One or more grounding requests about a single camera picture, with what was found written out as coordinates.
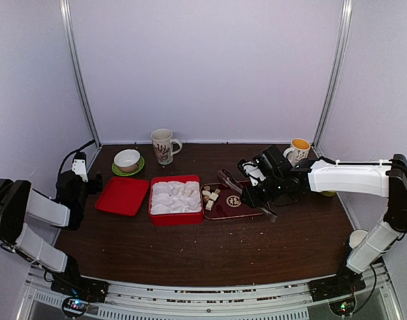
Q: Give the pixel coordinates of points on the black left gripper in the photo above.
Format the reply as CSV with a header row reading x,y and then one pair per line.
x,y
97,186

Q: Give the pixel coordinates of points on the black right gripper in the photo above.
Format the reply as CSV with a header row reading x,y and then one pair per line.
x,y
253,200

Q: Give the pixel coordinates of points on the red tin lid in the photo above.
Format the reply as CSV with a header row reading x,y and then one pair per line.
x,y
122,196

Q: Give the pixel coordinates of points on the metal serving tongs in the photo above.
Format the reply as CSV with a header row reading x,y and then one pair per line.
x,y
225,178

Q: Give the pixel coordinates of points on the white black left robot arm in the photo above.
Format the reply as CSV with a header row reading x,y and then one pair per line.
x,y
20,202

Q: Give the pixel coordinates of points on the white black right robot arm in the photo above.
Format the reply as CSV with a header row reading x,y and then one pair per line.
x,y
384,178

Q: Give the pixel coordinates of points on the white ceramic bowl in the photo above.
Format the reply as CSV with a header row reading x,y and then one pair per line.
x,y
127,160

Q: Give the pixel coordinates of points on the flower pattern mug yellow inside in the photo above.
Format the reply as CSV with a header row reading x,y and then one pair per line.
x,y
298,150

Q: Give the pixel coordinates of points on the lime green plastic bowl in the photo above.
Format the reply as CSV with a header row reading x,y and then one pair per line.
x,y
328,193

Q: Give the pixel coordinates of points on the green saucer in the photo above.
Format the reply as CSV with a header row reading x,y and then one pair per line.
x,y
120,173

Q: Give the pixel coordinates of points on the dark red lacquer tray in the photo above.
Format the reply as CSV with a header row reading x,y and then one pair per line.
x,y
228,205

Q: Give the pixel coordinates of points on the tall coral pattern mug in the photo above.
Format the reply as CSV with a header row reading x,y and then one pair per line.
x,y
165,146

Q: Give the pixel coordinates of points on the white paper liners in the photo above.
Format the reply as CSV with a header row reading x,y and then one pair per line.
x,y
169,198

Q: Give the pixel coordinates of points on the red tin box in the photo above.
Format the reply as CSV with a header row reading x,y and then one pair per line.
x,y
181,218

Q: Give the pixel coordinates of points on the white paper cup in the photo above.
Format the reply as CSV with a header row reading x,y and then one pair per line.
x,y
356,237

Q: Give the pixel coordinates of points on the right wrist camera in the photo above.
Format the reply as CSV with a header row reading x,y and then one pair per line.
x,y
250,170

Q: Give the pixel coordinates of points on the aluminium front rail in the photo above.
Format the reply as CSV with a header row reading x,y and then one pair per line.
x,y
286,300

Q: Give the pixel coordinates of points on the aluminium left corner post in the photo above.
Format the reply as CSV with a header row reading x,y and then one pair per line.
x,y
65,7

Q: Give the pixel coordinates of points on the aluminium corner post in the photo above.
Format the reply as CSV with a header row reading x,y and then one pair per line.
x,y
339,54
65,7

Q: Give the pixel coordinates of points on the aluminium right corner post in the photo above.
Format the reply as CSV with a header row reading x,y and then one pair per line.
x,y
339,54

